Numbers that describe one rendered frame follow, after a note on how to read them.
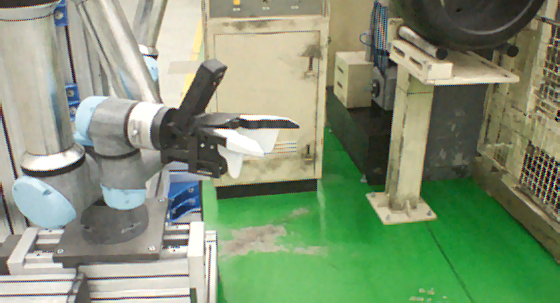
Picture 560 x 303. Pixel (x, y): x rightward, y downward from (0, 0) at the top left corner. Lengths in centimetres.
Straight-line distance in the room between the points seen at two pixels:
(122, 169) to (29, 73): 22
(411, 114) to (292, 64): 58
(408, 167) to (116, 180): 176
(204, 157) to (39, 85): 31
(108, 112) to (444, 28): 128
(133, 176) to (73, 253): 31
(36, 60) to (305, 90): 170
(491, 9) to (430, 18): 45
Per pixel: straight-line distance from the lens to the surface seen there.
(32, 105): 93
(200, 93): 76
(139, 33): 164
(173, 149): 81
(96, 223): 114
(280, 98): 242
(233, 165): 71
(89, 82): 126
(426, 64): 188
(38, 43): 90
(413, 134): 239
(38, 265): 124
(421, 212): 260
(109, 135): 85
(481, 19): 220
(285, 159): 255
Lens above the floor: 137
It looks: 25 degrees down
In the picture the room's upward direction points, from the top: straight up
